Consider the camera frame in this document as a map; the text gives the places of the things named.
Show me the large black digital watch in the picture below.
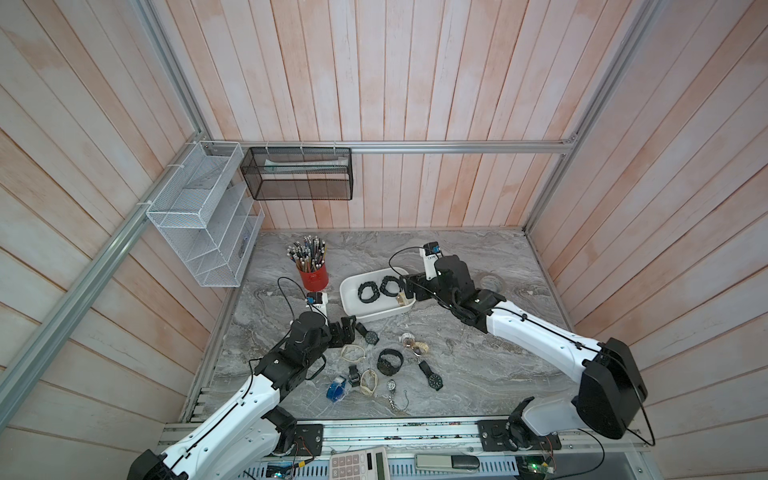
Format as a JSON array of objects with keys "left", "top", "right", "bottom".
[{"left": 376, "top": 348, "right": 404, "bottom": 377}]

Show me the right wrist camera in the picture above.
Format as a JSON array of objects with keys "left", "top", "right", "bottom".
[{"left": 420, "top": 242, "right": 442, "bottom": 281}]

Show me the aluminium front frame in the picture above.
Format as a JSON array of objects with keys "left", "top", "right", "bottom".
[{"left": 155, "top": 412, "right": 649, "bottom": 465}]

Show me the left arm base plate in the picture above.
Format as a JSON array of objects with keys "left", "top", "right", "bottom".
[{"left": 270, "top": 423, "right": 324, "bottom": 457}]

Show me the aluminium rail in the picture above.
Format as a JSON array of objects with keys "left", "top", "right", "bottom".
[
  {"left": 239, "top": 140, "right": 575, "bottom": 154},
  {"left": 1, "top": 132, "right": 208, "bottom": 429}
]

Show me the silver chain pocket watch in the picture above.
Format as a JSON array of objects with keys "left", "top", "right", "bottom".
[{"left": 386, "top": 379, "right": 410, "bottom": 413}]

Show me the black analog watch near box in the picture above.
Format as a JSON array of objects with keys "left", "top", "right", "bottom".
[{"left": 355, "top": 323, "right": 379, "bottom": 345}]

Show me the aluminium rail left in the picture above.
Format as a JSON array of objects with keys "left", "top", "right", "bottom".
[{"left": 1, "top": 132, "right": 208, "bottom": 429}]

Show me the gold bracelet watch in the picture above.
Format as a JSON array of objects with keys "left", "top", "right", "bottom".
[{"left": 410, "top": 341, "right": 429, "bottom": 357}]

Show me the silver rose gold watch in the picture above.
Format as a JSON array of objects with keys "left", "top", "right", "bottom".
[{"left": 400, "top": 332, "right": 416, "bottom": 349}]

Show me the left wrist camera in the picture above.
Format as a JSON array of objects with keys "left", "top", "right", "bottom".
[{"left": 306, "top": 291, "right": 328, "bottom": 319}]

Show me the black chunky watch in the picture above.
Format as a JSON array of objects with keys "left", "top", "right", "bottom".
[
  {"left": 378, "top": 275, "right": 404, "bottom": 298},
  {"left": 357, "top": 281, "right": 381, "bottom": 304}
]

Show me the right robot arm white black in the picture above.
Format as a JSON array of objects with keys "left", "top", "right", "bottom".
[{"left": 402, "top": 243, "right": 648, "bottom": 451}]

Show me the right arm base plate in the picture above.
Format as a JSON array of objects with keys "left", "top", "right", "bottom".
[{"left": 477, "top": 419, "right": 562, "bottom": 452}]

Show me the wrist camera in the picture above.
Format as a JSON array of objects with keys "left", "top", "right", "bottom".
[
  {"left": 420, "top": 242, "right": 442, "bottom": 281},
  {"left": 306, "top": 291, "right": 328, "bottom": 319}
]

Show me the black watch green dial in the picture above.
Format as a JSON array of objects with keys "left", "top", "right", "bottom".
[{"left": 419, "top": 360, "right": 444, "bottom": 391}]

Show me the black mesh basket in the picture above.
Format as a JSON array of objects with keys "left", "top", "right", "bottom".
[{"left": 240, "top": 146, "right": 354, "bottom": 201}]

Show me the cream gold watch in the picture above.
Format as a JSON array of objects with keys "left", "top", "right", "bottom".
[{"left": 396, "top": 291, "right": 415, "bottom": 307}]

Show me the small black strap watch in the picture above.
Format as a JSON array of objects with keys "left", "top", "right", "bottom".
[{"left": 348, "top": 365, "right": 361, "bottom": 388}]

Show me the white calculator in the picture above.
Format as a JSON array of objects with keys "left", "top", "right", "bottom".
[{"left": 329, "top": 447, "right": 391, "bottom": 480}]

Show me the red pencil cup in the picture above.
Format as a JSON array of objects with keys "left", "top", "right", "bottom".
[{"left": 299, "top": 264, "right": 329, "bottom": 292}]

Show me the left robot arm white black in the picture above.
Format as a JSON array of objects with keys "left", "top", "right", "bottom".
[{"left": 127, "top": 310, "right": 332, "bottom": 479}]

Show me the blue transparent watch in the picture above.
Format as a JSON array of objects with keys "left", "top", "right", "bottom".
[{"left": 326, "top": 376, "right": 349, "bottom": 403}]

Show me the clear tape roll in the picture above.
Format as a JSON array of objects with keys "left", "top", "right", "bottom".
[{"left": 479, "top": 273, "right": 506, "bottom": 294}]

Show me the white storage box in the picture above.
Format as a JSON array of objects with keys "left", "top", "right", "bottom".
[{"left": 339, "top": 267, "right": 416, "bottom": 322}]

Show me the grey black stapler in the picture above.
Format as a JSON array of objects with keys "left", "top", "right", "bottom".
[{"left": 414, "top": 453, "right": 481, "bottom": 472}]

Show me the white wire mesh shelf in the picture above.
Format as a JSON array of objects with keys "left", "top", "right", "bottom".
[{"left": 147, "top": 141, "right": 264, "bottom": 288}]

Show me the aluminium rail back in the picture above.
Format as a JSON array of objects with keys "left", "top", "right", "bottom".
[{"left": 239, "top": 140, "right": 575, "bottom": 154}]

